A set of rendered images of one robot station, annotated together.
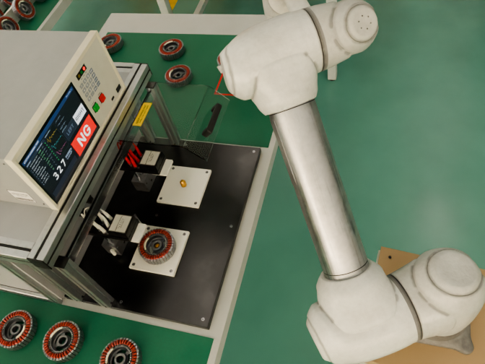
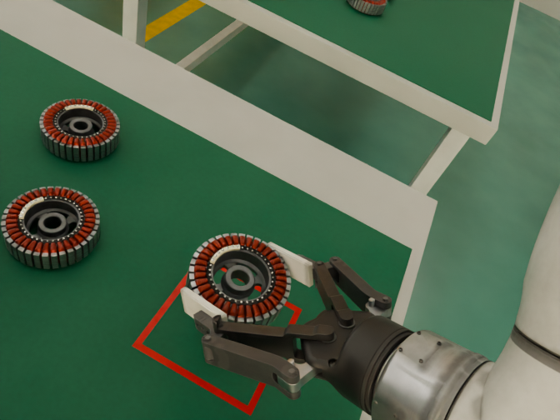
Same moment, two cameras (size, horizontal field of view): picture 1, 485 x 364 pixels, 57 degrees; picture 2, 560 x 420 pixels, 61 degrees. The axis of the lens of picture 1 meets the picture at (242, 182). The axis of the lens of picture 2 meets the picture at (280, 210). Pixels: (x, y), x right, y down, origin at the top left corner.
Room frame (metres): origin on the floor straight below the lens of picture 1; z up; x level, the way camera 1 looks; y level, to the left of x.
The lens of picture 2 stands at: (1.12, 0.00, 1.30)
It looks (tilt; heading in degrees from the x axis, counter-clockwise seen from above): 47 degrees down; 339
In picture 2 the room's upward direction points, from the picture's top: 23 degrees clockwise
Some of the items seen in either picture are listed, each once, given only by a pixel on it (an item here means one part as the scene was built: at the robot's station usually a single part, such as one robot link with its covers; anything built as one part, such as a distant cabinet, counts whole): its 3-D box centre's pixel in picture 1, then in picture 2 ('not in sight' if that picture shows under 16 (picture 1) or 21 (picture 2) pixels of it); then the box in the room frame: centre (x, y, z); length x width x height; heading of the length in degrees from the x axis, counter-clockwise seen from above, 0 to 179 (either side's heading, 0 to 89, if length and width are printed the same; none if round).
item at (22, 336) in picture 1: (16, 329); not in sight; (0.61, 0.77, 0.77); 0.11 x 0.11 x 0.04
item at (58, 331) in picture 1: (63, 341); not in sight; (0.53, 0.62, 0.77); 0.11 x 0.11 x 0.04
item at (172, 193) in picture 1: (184, 185); not in sight; (0.94, 0.19, 0.78); 0.15 x 0.15 x 0.01; 62
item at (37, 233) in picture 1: (40, 146); not in sight; (0.99, 0.53, 1.09); 0.68 x 0.44 x 0.05; 152
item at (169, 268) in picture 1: (159, 249); not in sight; (0.73, 0.31, 0.78); 0.15 x 0.15 x 0.01; 62
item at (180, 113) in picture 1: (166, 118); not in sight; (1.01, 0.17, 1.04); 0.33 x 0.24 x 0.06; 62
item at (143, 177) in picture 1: (143, 178); not in sight; (1.01, 0.32, 0.80); 0.07 x 0.05 x 0.06; 152
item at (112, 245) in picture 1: (116, 239); not in sight; (0.80, 0.43, 0.80); 0.07 x 0.05 x 0.06; 152
